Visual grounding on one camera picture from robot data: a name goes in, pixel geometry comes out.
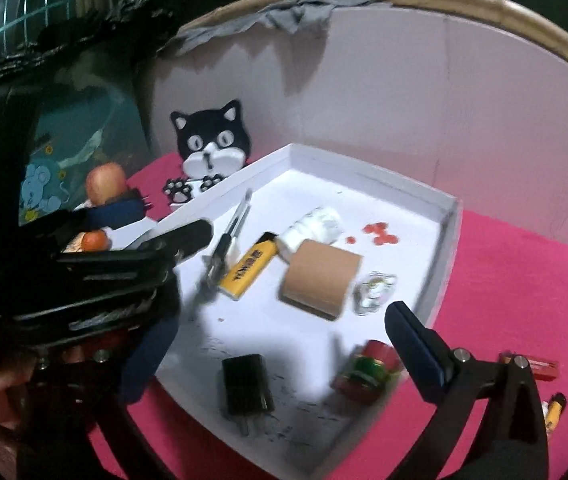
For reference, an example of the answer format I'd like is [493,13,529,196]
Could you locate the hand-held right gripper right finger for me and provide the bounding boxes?
[385,301,550,480]

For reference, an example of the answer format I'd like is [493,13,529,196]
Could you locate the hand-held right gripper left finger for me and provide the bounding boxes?
[18,315,179,480]

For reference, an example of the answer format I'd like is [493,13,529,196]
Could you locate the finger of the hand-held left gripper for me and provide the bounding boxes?
[56,218,215,283]
[0,280,181,343]

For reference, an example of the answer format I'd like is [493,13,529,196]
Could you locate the black and silver pen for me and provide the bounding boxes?
[199,188,253,306]

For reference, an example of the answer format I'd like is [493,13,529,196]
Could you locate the white shallow box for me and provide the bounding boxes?
[128,142,465,480]

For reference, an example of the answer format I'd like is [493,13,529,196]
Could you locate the teal printed curtain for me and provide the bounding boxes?
[14,80,149,226]

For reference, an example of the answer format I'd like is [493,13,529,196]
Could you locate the red green tin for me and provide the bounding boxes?
[331,339,405,405]

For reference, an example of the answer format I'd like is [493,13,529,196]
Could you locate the shiny foil wrapper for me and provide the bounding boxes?
[351,271,399,317]

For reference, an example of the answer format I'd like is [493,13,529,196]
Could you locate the small orange fruit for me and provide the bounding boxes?
[64,229,112,253]

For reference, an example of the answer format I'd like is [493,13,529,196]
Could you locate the large yellow lighter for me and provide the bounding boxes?
[219,231,279,302]

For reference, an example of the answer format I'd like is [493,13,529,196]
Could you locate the dark blue case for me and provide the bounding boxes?
[86,199,145,228]

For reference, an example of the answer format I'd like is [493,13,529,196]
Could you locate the red apple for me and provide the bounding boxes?
[85,161,129,206]

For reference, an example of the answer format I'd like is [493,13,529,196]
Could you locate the black charger adapter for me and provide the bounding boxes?
[221,353,275,436]

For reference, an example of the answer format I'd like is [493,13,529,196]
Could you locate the black white cat holder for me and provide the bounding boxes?
[162,99,252,206]

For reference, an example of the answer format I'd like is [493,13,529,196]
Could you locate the brown tape roll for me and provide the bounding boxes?
[278,239,363,321]

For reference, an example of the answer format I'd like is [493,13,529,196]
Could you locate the scattered red tablets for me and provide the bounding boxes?
[344,220,399,247]

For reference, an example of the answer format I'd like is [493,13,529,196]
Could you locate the red small box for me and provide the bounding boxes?
[499,351,561,382]

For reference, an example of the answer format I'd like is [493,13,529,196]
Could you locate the white gauze roll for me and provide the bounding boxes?
[276,205,345,263]

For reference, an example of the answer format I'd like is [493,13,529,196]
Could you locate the small yellow lighter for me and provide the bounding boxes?
[541,392,567,443]

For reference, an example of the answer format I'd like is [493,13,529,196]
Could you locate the grey cloth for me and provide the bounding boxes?
[174,0,395,56]

